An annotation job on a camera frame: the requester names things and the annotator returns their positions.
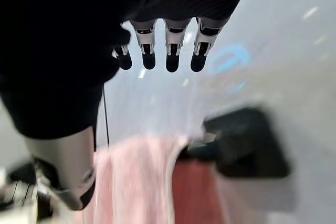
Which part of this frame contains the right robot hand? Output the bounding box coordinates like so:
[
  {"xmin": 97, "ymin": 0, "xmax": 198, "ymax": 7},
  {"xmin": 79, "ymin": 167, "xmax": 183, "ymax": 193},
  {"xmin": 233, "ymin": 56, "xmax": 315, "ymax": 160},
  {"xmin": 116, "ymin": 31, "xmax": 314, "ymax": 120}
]
[{"xmin": 0, "ymin": 0, "xmax": 257, "ymax": 211}]

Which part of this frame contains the black towel rack bracket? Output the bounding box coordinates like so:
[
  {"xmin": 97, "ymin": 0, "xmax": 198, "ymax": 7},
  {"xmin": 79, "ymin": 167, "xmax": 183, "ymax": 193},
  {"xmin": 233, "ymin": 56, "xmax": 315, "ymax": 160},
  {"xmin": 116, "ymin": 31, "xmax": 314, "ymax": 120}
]
[{"xmin": 180, "ymin": 106, "xmax": 291, "ymax": 179}]

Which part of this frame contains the pink towel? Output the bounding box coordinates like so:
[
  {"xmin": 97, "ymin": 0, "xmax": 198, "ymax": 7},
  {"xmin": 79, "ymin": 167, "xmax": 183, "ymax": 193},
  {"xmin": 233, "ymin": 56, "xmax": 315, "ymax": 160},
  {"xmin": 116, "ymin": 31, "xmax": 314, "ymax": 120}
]
[{"xmin": 71, "ymin": 132, "xmax": 190, "ymax": 224}]

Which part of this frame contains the thin black cable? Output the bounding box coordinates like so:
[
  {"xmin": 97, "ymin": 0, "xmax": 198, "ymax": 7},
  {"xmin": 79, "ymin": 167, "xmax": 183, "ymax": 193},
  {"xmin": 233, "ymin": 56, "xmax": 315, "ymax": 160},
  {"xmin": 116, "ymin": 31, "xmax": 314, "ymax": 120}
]
[{"xmin": 101, "ymin": 82, "xmax": 110, "ymax": 149}]

